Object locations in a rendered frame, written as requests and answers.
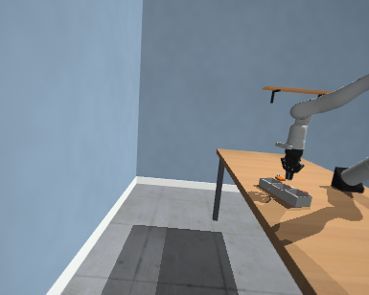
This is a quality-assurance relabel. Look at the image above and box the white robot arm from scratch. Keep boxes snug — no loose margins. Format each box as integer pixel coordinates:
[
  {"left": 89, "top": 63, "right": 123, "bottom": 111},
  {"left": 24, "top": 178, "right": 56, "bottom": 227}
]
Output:
[{"left": 275, "top": 74, "right": 369, "bottom": 186}]

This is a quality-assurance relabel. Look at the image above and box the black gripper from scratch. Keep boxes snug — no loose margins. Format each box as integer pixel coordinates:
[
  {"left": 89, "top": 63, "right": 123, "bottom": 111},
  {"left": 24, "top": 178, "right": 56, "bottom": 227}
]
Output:
[{"left": 281, "top": 149, "right": 305, "bottom": 180}]

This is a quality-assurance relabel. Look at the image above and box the white three-compartment bin rack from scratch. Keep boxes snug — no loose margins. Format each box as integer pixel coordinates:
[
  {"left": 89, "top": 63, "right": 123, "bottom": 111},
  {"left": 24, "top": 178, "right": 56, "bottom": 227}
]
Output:
[{"left": 259, "top": 177, "right": 312, "bottom": 207}]

